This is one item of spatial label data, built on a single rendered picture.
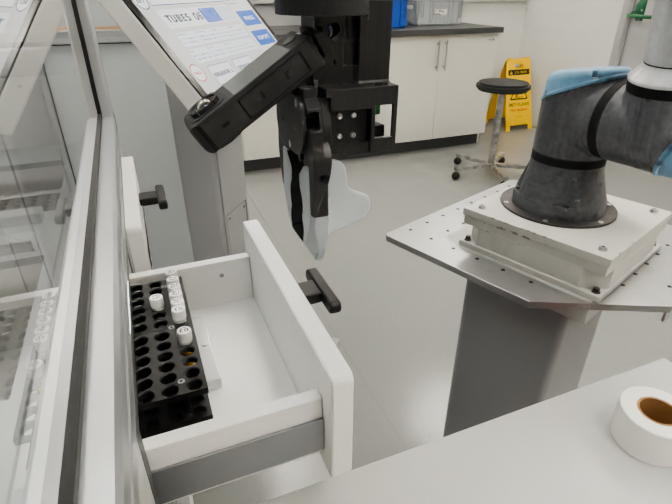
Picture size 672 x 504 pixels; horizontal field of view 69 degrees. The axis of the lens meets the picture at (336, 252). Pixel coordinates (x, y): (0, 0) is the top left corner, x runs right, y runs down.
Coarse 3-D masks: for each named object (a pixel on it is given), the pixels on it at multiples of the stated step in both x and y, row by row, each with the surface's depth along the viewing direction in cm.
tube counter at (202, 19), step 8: (192, 8) 109; (200, 8) 112; (208, 8) 115; (216, 8) 118; (224, 8) 121; (200, 16) 110; (208, 16) 113; (216, 16) 116; (224, 16) 119; (232, 16) 122; (200, 24) 109
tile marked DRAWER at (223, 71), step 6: (210, 66) 104; (216, 66) 105; (222, 66) 107; (228, 66) 109; (216, 72) 104; (222, 72) 106; (228, 72) 108; (234, 72) 110; (216, 78) 103; (222, 78) 105; (228, 78) 107; (222, 84) 104
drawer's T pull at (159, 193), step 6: (156, 186) 72; (162, 186) 72; (144, 192) 70; (150, 192) 70; (156, 192) 70; (162, 192) 69; (144, 198) 68; (150, 198) 68; (156, 198) 68; (162, 198) 68; (144, 204) 68; (150, 204) 68; (162, 204) 67
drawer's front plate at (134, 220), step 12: (132, 168) 74; (132, 180) 69; (132, 192) 65; (132, 204) 62; (132, 216) 58; (144, 216) 80; (132, 228) 56; (144, 228) 67; (132, 240) 56; (144, 240) 57; (132, 252) 57; (144, 252) 58; (144, 264) 58
